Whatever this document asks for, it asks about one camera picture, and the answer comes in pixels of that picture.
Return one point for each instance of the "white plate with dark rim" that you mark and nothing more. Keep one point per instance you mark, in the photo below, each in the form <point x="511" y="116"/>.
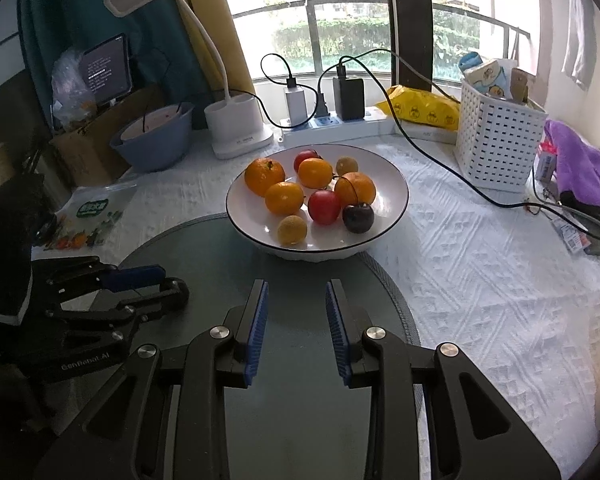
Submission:
<point x="385" y="195"/>

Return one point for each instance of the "white flat box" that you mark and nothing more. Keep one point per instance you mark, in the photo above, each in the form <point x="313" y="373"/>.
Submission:
<point x="430" y="135"/>

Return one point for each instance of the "small yellow fruit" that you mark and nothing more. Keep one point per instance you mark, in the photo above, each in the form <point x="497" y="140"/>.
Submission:
<point x="292" y="230"/>

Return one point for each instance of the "small black plug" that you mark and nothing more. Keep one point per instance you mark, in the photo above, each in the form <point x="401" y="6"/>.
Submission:
<point x="322" y="106"/>

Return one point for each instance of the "small red fruit with stem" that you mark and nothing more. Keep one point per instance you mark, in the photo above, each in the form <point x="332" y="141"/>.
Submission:
<point x="305" y="159"/>

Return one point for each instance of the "blue capped item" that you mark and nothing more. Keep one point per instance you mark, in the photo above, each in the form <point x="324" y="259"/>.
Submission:
<point x="470" y="61"/>

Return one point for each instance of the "round grey-green mat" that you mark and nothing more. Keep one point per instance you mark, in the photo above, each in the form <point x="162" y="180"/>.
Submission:
<point x="300" y="270"/>

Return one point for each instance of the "cartoon print packet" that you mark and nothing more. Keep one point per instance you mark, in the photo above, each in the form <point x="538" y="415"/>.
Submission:
<point x="487" y="77"/>

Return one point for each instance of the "white textured tablecloth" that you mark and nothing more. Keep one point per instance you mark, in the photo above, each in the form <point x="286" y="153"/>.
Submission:
<point x="480" y="285"/>

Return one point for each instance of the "white perforated basket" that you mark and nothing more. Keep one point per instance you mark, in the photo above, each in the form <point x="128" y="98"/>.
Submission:
<point x="495" y="142"/>

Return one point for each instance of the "pink white inner bowl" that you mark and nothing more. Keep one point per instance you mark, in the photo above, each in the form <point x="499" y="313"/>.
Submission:
<point x="152" y="122"/>

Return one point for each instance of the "small white carton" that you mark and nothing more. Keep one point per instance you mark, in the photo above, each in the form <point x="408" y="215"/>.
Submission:
<point x="546" y="162"/>

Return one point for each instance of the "hanging pale garment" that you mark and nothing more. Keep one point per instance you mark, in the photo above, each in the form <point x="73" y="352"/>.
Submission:
<point x="577" y="35"/>

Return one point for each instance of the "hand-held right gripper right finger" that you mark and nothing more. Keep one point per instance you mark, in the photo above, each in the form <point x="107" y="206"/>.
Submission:
<point x="337" y="330"/>

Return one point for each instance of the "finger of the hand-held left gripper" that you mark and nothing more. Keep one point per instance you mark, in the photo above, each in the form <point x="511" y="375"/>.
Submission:
<point x="135" y="276"/>
<point x="165" y="295"/>

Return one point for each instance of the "balcony railing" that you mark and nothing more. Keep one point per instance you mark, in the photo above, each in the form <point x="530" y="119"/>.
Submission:
<point x="310" y="5"/>

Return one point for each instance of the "brown card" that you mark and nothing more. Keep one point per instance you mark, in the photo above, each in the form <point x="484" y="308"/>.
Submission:
<point x="519" y="85"/>

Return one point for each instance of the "fruit print zip bag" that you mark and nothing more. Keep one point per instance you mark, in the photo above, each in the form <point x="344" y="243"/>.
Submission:
<point x="92" y="210"/>

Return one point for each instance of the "brown kiwi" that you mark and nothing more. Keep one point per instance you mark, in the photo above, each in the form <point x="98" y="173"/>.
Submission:
<point x="347" y="165"/>

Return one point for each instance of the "white charger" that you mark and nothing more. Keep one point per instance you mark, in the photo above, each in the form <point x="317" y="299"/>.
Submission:
<point x="296" y="106"/>

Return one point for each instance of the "dark cherry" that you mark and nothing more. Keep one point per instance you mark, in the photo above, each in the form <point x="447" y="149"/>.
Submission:
<point x="358" y="218"/>

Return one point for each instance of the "cardboard box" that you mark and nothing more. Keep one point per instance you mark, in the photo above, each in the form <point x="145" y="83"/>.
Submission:
<point x="87" y="155"/>

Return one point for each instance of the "clear plastic bag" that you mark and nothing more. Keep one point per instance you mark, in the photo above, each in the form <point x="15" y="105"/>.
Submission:
<point x="70" y="90"/>

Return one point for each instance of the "black charger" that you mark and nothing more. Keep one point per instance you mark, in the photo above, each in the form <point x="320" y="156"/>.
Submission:
<point x="349" y="99"/>

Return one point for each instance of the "purple cloth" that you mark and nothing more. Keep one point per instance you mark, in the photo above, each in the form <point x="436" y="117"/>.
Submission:
<point x="580" y="165"/>

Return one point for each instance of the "yellow curtain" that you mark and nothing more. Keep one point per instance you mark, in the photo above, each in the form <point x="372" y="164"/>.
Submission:
<point x="215" y="35"/>

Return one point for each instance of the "yellow packet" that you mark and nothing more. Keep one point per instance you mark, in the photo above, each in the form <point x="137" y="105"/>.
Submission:
<point x="420" y="107"/>

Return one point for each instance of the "white power strip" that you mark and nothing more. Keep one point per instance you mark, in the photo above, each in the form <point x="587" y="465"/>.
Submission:
<point x="340" y="130"/>

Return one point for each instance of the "small orange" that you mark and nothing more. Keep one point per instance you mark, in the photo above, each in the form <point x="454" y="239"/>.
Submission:
<point x="315" y="172"/>
<point x="284" y="198"/>

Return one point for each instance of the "dark window frame post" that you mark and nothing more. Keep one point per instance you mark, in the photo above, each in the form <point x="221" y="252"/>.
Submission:
<point x="407" y="15"/>

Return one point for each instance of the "tablet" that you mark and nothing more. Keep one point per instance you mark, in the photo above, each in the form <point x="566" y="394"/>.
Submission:
<point x="106" y="67"/>

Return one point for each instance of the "white desk lamp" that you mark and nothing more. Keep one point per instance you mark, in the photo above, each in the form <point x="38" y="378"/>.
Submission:
<point x="237" y="125"/>

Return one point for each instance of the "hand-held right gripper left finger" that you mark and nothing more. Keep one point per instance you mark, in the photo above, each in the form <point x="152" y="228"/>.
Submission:
<point x="258" y="330"/>

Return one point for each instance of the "teal curtain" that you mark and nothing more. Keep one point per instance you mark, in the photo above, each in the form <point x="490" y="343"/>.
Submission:
<point x="145" y="15"/>

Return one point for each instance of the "large orange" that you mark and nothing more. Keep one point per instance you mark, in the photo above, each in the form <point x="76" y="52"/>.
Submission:
<point x="264" y="176"/>

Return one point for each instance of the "blue plastic bowl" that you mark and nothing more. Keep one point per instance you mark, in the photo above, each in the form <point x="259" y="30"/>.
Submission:
<point x="152" y="152"/>

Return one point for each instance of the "red plum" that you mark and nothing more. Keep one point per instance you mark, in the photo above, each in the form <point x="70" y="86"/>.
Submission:
<point x="324" y="207"/>

